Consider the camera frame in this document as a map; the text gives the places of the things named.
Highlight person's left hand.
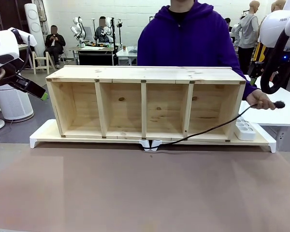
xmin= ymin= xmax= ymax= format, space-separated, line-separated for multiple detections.
xmin=246 ymin=92 xmax=276 ymax=111

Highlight mannequin in yellow jacket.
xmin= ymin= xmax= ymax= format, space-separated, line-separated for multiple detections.
xmin=252 ymin=0 xmax=287 ymax=64

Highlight person's left forearm purple sleeve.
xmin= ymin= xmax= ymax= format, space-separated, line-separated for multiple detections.
xmin=239 ymin=71 xmax=258 ymax=98

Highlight mannequin in grey hoodie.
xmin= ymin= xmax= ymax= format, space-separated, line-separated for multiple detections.
xmin=233 ymin=0 xmax=260 ymax=75

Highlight white wood-topped riser stand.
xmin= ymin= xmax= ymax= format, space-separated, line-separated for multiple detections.
xmin=151 ymin=123 xmax=276 ymax=154
xmin=29 ymin=120 xmax=151 ymax=152

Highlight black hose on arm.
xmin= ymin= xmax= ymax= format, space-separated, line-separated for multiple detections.
xmin=260 ymin=11 xmax=290 ymax=95
xmin=0 ymin=35 xmax=32 ymax=84

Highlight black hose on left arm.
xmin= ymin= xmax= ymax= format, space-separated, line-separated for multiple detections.
xmin=0 ymin=35 xmax=32 ymax=84

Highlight white power strip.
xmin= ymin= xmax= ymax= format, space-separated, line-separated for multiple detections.
xmin=233 ymin=116 xmax=256 ymax=141

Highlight white cylindrical air purifier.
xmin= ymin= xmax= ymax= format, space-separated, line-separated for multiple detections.
xmin=0 ymin=83 xmax=35 ymax=122

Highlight tall white tower fan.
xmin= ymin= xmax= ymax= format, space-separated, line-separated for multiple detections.
xmin=24 ymin=3 xmax=44 ymax=58

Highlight wooden four-compartment shelf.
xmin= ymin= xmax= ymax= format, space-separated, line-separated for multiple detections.
xmin=45 ymin=65 xmax=247 ymax=143

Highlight white side table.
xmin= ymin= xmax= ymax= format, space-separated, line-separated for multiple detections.
xmin=238 ymin=73 xmax=290 ymax=128

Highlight person in purple hoodie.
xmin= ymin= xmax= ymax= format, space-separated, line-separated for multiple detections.
xmin=137 ymin=0 xmax=258 ymax=99

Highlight grey background work table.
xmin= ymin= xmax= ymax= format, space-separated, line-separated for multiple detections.
xmin=72 ymin=44 xmax=117 ymax=66

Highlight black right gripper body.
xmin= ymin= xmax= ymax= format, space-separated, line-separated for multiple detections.
xmin=275 ymin=47 xmax=290 ymax=84

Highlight black power cable with plug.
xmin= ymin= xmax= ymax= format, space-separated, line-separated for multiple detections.
xmin=144 ymin=101 xmax=287 ymax=148

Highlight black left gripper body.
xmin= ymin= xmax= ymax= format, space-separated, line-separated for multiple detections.
xmin=0 ymin=58 xmax=25 ymax=87

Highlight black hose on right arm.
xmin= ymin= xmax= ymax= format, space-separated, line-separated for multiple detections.
xmin=260 ymin=11 xmax=290 ymax=95

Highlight white background table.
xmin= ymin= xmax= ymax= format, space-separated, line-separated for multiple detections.
xmin=116 ymin=46 xmax=139 ymax=66

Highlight wooden step stool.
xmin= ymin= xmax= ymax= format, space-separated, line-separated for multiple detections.
xmin=32 ymin=51 xmax=57 ymax=75

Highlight seated person in black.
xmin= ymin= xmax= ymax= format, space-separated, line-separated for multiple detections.
xmin=43 ymin=25 xmax=67 ymax=69

